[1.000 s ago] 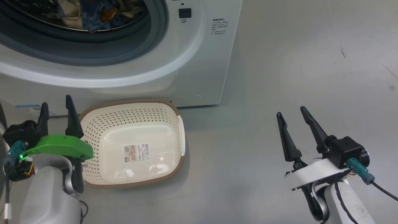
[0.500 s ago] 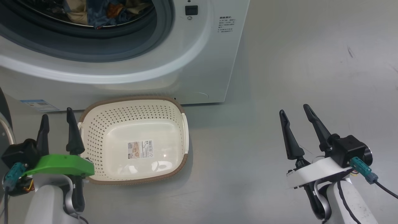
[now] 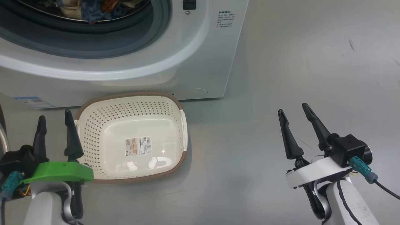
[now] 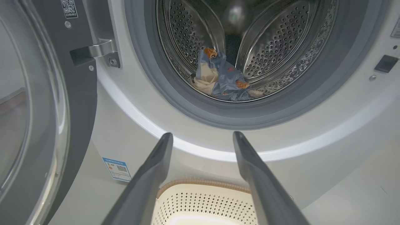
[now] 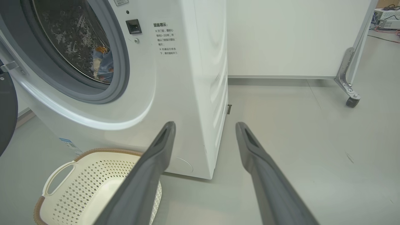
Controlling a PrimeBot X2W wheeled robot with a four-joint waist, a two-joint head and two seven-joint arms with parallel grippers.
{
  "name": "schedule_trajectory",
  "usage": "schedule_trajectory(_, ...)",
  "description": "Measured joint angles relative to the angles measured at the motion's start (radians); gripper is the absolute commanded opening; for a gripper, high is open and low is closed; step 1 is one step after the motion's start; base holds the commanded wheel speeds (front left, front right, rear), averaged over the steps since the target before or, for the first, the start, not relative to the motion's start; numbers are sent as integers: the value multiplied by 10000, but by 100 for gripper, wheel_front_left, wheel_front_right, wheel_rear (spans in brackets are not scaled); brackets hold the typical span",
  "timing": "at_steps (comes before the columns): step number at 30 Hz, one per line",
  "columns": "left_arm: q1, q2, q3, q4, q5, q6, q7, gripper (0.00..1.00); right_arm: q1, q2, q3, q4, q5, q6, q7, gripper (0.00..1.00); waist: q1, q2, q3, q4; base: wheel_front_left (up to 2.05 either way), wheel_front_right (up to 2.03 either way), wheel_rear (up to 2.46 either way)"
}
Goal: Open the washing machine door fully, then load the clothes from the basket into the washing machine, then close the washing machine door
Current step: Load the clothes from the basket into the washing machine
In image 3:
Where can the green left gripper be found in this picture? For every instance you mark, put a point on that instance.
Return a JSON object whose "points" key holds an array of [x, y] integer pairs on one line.
{"points": [[59, 172]]}

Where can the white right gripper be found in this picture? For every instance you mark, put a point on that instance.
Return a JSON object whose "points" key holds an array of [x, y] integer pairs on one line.
{"points": [[318, 170]]}

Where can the washing machine glass door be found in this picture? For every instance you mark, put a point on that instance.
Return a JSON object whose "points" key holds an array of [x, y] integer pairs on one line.
{"points": [[2, 134]]}

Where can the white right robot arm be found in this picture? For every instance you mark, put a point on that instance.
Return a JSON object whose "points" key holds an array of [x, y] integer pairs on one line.
{"points": [[356, 203]]}

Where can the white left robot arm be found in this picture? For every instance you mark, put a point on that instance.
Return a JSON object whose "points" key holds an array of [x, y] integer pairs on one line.
{"points": [[45, 206]]}

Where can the white front-load washing machine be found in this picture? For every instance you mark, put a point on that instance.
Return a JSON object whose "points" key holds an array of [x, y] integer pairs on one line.
{"points": [[187, 62]]}

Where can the blue energy label sticker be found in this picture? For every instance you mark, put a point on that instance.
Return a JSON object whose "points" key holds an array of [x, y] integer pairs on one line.
{"points": [[34, 102]]}

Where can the white perforated basket brown rim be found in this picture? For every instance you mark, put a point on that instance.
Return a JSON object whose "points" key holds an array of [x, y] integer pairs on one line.
{"points": [[109, 112]]}

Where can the basket barcode sticker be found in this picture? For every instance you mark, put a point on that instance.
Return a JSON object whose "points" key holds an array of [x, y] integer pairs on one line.
{"points": [[138, 146]]}

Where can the small printed text label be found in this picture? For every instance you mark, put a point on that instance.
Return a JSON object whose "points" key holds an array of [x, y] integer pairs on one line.
{"points": [[225, 19]]}

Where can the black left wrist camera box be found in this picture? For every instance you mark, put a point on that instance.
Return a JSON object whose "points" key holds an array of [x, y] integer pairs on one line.
{"points": [[15, 159]]}

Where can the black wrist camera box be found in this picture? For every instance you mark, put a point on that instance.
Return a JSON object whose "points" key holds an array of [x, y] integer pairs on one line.
{"points": [[15, 159], [347, 148]]}

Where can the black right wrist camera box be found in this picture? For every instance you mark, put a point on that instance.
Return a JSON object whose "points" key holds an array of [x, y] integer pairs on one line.
{"points": [[347, 148]]}

